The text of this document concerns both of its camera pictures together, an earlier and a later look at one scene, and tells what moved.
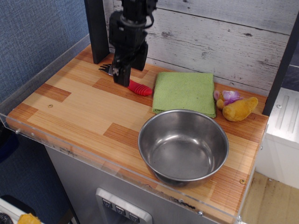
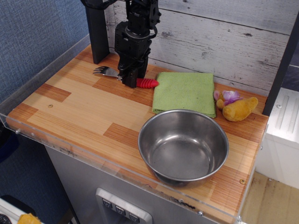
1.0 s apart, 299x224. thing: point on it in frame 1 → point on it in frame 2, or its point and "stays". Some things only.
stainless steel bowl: [182, 149] stays
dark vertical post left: [97, 29] stays
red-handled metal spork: [134, 86] → [140, 82]
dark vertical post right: [279, 84] stays
